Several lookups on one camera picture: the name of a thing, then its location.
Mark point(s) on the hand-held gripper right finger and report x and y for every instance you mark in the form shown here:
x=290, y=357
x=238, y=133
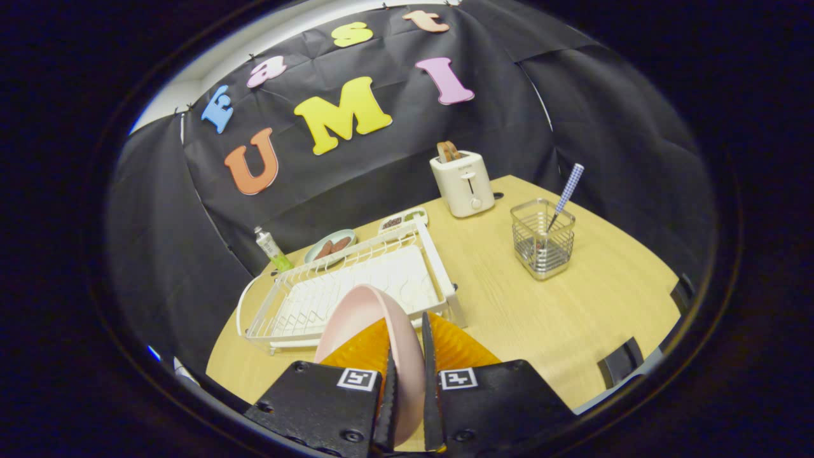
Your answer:
x=432, y=401

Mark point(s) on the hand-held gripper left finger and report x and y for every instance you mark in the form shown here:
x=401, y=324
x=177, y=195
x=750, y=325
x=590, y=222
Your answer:
x=318, y=407

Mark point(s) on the pink plate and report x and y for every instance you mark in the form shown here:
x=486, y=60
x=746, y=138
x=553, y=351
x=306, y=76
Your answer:
x=407, y=356

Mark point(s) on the grey-green sausage plate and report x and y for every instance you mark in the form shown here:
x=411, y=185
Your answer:
x=315, y=254

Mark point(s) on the white divided dish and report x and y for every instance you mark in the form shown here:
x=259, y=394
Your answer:
x=407, y=217

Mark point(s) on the white drip tray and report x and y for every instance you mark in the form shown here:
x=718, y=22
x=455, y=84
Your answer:
x=394, y=280

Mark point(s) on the white box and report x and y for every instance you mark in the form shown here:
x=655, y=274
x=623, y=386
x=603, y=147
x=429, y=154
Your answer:
x=184, y=371

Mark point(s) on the brown sausage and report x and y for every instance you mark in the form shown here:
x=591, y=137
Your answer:
x=341, y=244
x=324, y=250

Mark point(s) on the green and white bottle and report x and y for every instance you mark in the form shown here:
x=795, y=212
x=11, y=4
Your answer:
x=273, y=249

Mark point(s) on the computer monitor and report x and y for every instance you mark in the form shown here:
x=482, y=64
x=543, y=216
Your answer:
x=153, y=353

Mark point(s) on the cream toaster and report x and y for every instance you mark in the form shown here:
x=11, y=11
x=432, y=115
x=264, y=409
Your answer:
x=464, y=184

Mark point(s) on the brown bread slice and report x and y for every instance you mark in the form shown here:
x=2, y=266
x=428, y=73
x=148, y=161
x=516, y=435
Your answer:
x=448, y=151

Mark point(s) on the black table edge bracket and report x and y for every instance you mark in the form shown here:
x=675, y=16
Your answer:
x=683, y=294
x=622, y=362

